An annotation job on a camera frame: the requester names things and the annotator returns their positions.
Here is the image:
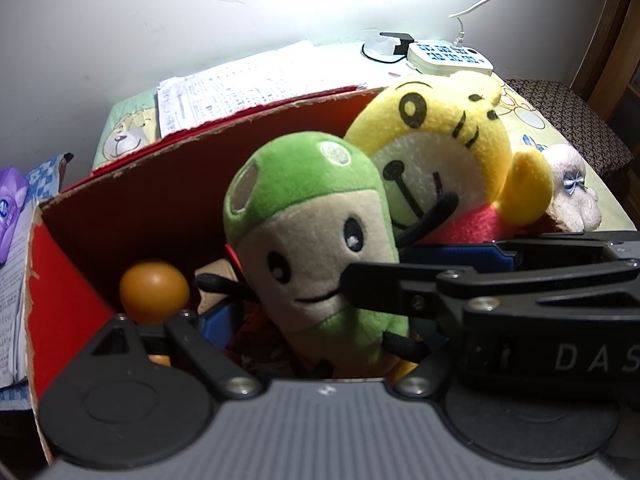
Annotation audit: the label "green plush toy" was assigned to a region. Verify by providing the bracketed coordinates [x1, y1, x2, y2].
[222, 131, 427, 382]

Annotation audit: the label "blue checkered cloth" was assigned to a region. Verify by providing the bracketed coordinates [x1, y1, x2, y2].
[25, 152, 75, 202]

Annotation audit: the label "brown patterned seat cushion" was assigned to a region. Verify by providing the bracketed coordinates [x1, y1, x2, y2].
[502, 77, 636, 196]

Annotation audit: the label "pale pink rabbit plush toy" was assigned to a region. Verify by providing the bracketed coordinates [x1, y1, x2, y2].
[542, 144, 603, 233]

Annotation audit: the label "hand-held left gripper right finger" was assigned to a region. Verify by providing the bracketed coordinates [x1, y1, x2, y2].
[395, 360, 453, 402]

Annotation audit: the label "stack of handwritten papers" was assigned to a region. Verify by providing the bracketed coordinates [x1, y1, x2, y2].
[156, 40, 392, 139]

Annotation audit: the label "yellow tiger plush toy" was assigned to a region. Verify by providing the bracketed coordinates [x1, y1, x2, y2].
[344, 71, 555, 252]

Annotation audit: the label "red cardboard box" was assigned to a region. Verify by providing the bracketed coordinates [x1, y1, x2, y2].
[27, 85, 451, 467]

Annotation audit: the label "orange ball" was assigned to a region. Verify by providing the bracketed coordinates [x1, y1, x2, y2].
[119, 259, 191, 367]

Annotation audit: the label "wooden furniture frame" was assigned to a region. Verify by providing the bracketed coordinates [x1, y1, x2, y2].
[570, 0, 640, 122]

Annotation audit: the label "white power strip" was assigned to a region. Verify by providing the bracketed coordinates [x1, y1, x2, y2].
[406, 40, 495, 77]

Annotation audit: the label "black plug adapter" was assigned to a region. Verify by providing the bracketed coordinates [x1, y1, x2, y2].
[379, 31, 416, 56]

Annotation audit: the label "purple tissue packet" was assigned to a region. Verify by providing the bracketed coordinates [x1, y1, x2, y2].
[0, 167, 30, 267]

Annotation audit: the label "printed paper sheets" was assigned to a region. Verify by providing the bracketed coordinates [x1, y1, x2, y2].
[0, 210, 37, 391]

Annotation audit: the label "pinkish brown plush toy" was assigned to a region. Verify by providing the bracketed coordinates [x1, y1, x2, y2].
[194, 257, 242, 317]

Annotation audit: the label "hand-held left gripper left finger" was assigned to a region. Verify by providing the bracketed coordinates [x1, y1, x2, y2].
[91, 304, 264, 402]

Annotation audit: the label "cartoon printed bed sheet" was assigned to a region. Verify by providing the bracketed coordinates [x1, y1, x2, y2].
[92, 40, 638, 233]

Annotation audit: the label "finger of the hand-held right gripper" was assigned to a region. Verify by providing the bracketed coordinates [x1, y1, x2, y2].
[400, 231, 640, 281]
[344, 259, 640, 322]

